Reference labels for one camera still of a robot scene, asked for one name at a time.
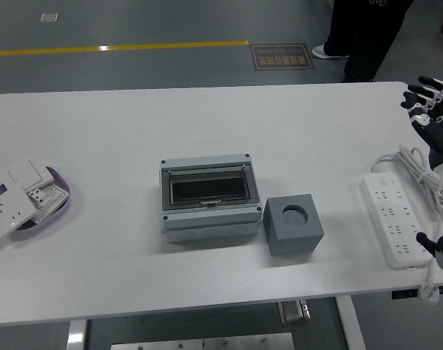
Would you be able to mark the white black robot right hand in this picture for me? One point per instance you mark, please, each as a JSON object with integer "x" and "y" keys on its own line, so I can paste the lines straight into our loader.
{"x": 434, "y": 131}

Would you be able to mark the grey junction box clear lid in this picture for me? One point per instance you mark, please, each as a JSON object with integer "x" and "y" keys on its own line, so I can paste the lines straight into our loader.
{"x": 210, "y": 218}

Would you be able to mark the grey cube with round recess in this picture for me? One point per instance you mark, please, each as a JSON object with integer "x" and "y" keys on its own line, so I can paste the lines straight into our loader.
{"x": 290, "y": 240}

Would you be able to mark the person in background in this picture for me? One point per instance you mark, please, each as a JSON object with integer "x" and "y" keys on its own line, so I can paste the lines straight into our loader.
{"x": 367, "y": 33}

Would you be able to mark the white power plug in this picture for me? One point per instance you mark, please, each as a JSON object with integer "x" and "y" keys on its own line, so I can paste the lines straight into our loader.
{"x": 429, "y": 294}

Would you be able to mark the black table control panel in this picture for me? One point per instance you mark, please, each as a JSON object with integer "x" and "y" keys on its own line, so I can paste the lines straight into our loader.
{"x": 403, "y": 294}

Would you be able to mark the dark floor sign orange text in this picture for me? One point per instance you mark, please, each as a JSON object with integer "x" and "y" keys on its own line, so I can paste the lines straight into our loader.
{"x": 282, "y": 57}

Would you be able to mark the white table leg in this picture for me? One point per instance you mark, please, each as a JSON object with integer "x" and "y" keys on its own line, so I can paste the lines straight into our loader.
{"x": 350, "y": 324}
{"x": 76, "y": 335}

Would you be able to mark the yellow floor tape line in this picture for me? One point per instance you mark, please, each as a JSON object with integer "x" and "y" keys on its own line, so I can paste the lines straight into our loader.
{"x": 133, "y": 47}

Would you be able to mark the white perforated plate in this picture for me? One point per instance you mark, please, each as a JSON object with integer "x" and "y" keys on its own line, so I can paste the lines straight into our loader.
{"x": 55, "y": 198}

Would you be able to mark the purple tray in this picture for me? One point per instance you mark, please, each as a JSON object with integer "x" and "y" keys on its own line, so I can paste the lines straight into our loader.
{"x": 46, "y": 225}

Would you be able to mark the small grey floor plate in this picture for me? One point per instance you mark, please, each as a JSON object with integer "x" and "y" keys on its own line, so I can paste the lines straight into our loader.
{"x": 49, "y": 17}

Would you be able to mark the small white socket module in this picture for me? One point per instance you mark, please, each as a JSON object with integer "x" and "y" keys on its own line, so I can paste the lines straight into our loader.
{"x": 37, "y": 197}

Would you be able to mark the grey metal table bracket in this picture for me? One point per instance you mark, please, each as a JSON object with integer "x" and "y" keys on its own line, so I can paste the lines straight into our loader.
{"x": 293, "y": 311}

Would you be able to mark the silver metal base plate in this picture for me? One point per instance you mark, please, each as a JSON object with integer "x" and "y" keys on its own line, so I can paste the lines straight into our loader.
{"x": 203, "y": 342}

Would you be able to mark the white wall switch plate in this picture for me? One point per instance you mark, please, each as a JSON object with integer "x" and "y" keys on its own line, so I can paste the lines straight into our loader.
{"x": 29, "y": 173}

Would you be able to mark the white wall socket plate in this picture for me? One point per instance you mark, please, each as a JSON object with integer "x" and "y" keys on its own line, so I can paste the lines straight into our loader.
{"x": 6, "y": 215}

